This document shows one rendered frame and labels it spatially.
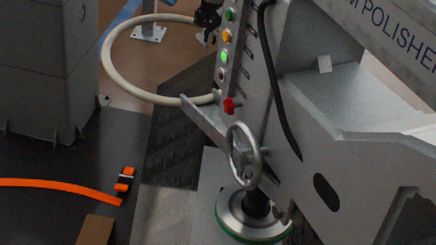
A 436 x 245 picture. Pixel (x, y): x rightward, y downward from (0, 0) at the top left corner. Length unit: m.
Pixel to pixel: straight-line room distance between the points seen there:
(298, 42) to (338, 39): 0.10
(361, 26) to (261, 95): 0.36
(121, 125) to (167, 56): 0.75
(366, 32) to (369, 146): 0.18
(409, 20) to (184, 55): 2.91
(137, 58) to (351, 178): 2.71
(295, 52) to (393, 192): 0.36
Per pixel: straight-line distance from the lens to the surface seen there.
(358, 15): 0.86
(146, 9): 3.68
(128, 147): 2.89
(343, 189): 0.99
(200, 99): 1.77
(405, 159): 0.85
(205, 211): 1.56
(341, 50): 1.16
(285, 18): 1.04
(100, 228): 2.38
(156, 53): 3.61
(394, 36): 0.81
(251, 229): 1.50
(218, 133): 1.53
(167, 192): 1.72
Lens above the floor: 1.97
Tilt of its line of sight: 39 degrees down
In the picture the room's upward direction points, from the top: 9 degrees clockwise
